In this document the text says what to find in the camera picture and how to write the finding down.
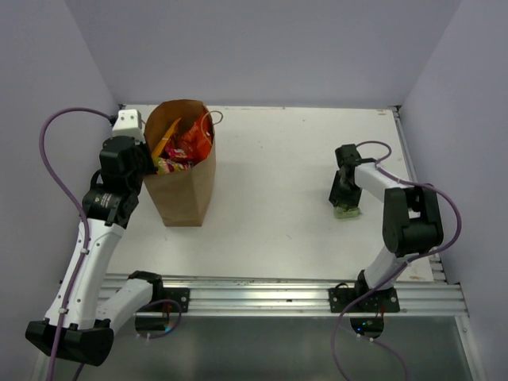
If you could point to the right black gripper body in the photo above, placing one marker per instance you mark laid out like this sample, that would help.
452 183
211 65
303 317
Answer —
345 192

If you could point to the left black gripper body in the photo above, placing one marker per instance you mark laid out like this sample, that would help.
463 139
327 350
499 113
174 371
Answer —
145 165

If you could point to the small green candy packet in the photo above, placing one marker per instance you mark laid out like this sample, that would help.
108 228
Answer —
345 212

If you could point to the orange Kettle chips bag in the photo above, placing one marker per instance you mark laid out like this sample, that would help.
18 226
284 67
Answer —
160 146

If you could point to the colourful fruit candy packet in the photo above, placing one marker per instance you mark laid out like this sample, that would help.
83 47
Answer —
166 166

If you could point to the pink silver chips bag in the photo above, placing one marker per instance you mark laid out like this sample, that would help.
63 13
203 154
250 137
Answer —
182 155

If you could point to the brown paper bag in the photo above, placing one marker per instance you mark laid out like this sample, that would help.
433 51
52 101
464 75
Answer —
181 198

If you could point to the cassava chips bag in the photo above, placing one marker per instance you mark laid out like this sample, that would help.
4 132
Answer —
199 136

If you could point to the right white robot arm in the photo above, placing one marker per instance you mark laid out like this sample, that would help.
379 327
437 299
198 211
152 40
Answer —
411 226

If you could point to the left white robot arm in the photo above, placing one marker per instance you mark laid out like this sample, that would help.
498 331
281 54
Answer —
76 327

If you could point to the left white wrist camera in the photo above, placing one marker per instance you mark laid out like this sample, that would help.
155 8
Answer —
129 124

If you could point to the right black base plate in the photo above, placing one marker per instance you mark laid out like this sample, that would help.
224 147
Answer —
384 301

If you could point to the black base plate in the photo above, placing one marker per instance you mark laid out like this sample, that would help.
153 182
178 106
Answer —
384 301
173 300

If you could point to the aluminium extrusion rail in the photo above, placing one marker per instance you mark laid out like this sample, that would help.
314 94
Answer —
243 297

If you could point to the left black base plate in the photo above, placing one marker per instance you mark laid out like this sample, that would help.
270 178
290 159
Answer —
173 300

